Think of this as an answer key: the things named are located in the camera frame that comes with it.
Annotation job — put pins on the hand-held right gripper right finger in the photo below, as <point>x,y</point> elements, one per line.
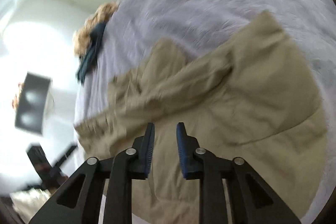
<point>181,153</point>

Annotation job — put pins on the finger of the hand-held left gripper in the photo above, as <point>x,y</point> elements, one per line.
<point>65,156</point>

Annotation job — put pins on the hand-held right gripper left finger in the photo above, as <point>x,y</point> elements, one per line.
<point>149,153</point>

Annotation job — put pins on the khaki puffer jacket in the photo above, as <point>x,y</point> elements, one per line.
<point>236,98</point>

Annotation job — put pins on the blue denim jeans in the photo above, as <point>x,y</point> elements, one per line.
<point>92,56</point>

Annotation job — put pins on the beige striped garment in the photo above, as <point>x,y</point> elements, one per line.
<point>84,37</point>

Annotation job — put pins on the wall-mounted television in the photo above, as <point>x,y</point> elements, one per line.
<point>31,103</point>

